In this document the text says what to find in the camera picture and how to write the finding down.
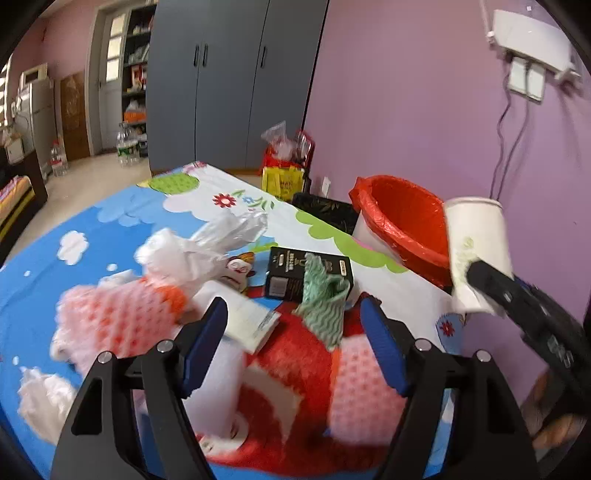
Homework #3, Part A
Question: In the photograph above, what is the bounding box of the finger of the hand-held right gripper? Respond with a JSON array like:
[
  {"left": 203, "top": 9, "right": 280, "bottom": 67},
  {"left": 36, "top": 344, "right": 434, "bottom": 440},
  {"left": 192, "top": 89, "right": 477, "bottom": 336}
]
[{"left": 465, "top": 260, "right": 520, "bottom": 320}]

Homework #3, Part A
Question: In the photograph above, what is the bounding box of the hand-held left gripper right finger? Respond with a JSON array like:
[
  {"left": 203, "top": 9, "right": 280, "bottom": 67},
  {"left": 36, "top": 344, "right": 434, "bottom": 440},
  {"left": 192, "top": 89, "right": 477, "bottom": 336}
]
[{"left": 359, "top": 293, "right": 541, "bottom": 480}]

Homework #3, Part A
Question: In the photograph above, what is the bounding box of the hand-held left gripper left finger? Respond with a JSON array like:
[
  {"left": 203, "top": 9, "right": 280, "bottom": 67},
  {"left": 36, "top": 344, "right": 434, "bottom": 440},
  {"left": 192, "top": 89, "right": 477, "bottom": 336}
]
[{"left": 50, "top": 296, "right": 229, "bottom": 480}]

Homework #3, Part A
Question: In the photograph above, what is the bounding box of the white paper cup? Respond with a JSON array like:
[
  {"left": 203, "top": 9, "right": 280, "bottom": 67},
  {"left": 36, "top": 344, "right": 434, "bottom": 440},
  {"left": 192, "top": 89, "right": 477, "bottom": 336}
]
[{"left": 443, "top": 197, "right": 514, "bottom": 315}]

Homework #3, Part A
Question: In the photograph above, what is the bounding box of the white bin with red liner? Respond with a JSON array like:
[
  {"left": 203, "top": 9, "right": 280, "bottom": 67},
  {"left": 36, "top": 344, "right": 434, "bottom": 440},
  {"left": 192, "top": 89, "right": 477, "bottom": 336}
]
[{"left": 348, "top": 175, "right": 455, "bottom": 292}]

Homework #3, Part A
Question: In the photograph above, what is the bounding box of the white paper towel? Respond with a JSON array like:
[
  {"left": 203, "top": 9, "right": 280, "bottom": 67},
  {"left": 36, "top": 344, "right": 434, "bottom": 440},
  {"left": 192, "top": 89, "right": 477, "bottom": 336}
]
[{"left": 17, "top": 367, "right": 78, "bottom": 446}]

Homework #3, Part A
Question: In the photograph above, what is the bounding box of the person's right hand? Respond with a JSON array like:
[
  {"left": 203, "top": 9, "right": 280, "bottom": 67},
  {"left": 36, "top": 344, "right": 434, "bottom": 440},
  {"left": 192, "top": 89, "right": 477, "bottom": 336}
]
[{"left": 530, "top": 369, "right": 583, "bottom": 454}]

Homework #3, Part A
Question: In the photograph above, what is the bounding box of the pink foam net sleeve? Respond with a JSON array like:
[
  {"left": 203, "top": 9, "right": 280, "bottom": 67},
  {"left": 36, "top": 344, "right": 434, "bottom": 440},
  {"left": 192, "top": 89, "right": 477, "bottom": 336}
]
[
  {"left": 325, "top": 335, "right": 409, "bottom": 446},
  {"left": 54, "top": 277, "right": 190, "bottom": 376}
]

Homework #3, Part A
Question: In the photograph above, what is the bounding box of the green wavy patterned cloth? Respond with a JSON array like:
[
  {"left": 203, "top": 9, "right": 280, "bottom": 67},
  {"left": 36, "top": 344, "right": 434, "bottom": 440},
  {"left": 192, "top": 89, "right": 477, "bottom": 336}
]
[{"left": 293, "top": 253, "right": 352, "bottom": 349}]

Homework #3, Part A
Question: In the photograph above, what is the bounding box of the white plastic bag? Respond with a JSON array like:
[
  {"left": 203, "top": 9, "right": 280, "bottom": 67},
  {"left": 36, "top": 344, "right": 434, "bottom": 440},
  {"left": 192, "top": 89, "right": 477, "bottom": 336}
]
[{"left": 135, "top": 210, "right": 269, "bottom": 297}]

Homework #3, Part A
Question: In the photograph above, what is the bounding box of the black cardboard box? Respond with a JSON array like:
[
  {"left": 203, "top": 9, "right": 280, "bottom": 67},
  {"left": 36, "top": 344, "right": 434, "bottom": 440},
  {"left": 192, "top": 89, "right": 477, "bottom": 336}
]
[{"left": 265, "top": 247, "right": 355, "bottom": 304}]

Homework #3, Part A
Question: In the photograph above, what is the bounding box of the black plastic bag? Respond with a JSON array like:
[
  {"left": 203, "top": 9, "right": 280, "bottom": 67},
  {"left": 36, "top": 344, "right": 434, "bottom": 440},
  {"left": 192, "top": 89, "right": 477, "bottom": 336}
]
[{"left": 292, "top": 193, "right": 361, "bottom": 237}]

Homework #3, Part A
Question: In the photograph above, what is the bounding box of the cartoon printed blanket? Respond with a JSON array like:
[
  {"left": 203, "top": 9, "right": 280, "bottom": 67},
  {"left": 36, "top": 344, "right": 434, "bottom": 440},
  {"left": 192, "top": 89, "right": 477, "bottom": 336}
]
[{"left": 0, "top": 161, "right": 467, "bottom": 480}]

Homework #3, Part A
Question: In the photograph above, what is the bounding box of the yellow printed bag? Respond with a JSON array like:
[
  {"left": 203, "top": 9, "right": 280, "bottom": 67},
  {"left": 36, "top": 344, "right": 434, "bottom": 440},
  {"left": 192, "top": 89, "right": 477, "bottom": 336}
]
[{"left": 262, "top": 166, "right": 305, "bottom": 204}]

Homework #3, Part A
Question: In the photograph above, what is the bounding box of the green label water bottle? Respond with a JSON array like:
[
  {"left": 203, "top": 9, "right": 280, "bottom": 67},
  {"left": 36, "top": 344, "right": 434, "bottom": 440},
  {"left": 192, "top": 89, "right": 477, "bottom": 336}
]
[{"left": 116, "top": 123, "right": 133, "bottom": 167}]

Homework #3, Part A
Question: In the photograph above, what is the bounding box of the red shopping bag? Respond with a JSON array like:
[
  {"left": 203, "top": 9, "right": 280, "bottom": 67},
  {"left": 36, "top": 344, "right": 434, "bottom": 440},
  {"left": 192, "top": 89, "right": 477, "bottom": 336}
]
[{"left": 263, "top": 131, "right": 316, "bottom": 175}]

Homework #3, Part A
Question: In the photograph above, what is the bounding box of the clear plastic bag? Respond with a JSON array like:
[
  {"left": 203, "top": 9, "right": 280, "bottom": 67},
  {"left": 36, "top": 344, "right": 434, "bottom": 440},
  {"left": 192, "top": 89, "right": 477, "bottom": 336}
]
[{"left": 261, "top": 121, "right": 297, "bottom": 160}]

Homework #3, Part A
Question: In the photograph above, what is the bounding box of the dark wooden cabinet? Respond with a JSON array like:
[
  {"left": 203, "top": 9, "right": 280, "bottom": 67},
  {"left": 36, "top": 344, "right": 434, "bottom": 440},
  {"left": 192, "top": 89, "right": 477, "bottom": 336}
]
[{"left": 0, "top": 148, "right": 49, "bottom": 265}]

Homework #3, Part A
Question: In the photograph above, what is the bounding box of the red label water bottle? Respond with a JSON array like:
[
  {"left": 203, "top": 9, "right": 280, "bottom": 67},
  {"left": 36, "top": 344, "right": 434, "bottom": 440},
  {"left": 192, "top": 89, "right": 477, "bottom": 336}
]
[{"left": 50, "top": 138, "right": 70, "bottom": 178}]

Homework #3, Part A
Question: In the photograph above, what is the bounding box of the grey door with windows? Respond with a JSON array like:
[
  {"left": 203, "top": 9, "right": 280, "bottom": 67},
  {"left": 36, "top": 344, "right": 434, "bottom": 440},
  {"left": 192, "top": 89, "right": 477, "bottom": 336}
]
[{"left": 90, "top": 7, "right": 132, "bottom": 155}]

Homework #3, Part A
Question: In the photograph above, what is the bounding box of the grey wardrobe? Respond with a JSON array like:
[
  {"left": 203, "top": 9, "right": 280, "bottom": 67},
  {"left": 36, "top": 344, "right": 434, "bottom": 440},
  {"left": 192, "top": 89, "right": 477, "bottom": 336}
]
[{"left": 147, "top": 0, "right": 329, "bottom": 178}]

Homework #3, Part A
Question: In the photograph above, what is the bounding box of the brown wooden board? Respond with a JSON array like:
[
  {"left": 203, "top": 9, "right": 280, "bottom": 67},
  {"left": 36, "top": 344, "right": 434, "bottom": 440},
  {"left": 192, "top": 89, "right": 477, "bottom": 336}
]
[{"left": 60, "top": 71, "right": 91, "bottom": 162}]

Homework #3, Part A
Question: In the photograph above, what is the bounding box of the silver refrigerator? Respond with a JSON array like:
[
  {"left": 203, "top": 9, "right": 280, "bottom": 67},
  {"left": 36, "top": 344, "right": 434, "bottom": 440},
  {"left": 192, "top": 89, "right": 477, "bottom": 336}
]
[{"left": 16, "top": 78, "right": 58, "bottom": 172}]

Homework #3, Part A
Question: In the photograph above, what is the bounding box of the dark storage shelf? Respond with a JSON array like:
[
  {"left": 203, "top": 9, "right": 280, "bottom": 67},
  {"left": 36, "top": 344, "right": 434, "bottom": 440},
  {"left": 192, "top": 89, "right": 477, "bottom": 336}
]
[{"left": 121, "top": 4, "right": 158, "bottom": 158}]

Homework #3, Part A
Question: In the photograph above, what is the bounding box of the dark power cable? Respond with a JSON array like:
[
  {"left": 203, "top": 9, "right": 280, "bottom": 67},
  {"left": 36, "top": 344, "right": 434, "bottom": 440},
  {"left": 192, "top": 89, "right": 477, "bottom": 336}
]
[{"left": 490, "top": 90, "right": 514, "bottom": 200}]

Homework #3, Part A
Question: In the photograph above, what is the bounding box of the grey power cable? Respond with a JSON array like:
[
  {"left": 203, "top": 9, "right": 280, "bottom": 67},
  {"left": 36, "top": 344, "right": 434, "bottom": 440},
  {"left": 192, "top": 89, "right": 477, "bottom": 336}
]
[{"left": 501, "top": 104, "right": 535, "bottom": 167}]

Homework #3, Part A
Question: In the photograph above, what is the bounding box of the white wall socket box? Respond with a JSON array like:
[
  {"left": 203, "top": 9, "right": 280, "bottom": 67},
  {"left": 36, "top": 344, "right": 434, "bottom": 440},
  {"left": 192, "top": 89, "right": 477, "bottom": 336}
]
[{"left": 485, "top": 9, "right": 581, "bottom": 85}]

